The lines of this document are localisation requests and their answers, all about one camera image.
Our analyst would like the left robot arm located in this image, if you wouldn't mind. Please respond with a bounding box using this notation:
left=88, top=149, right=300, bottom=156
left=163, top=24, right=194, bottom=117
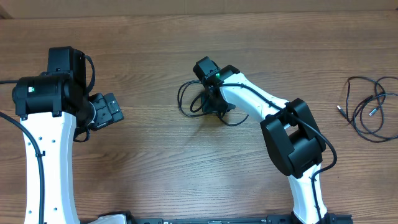
left=12, top=46, right=124, bottom=223

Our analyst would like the brown cardboard back panel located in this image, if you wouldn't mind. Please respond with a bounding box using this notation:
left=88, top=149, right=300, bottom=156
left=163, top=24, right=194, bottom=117
left=1, top=0, right=397, bottom=19

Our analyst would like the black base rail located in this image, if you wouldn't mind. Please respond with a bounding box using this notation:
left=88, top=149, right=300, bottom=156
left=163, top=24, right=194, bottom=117
left=80, top=211, right=354, bottom=224

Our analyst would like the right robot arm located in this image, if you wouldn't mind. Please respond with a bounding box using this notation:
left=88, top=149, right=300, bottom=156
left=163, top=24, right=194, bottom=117
left=193, top=57, right=334, bottom=223

